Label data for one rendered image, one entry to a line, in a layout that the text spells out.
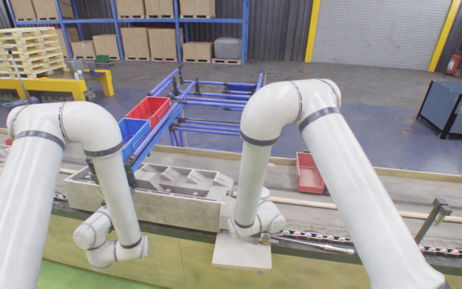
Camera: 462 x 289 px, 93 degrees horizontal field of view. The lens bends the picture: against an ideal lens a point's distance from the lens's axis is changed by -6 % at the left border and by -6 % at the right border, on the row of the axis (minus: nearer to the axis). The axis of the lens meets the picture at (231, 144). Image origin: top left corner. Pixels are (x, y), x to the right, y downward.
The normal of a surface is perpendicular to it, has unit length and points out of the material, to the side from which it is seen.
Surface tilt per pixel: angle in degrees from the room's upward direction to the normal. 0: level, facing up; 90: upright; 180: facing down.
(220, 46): 87
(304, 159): 88
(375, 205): 41
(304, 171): 0
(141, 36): 90
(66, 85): 90
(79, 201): 80
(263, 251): 0
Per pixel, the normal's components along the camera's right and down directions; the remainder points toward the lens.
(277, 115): 0.19, 0.47
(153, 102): -0.17, 0.55
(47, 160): 0.89, -0.38
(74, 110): 0.19, -0.47
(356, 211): -0.70, -0.12
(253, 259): 0.01, -0.87
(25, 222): 0.75, -0.49
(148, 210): -0.16, 0.33
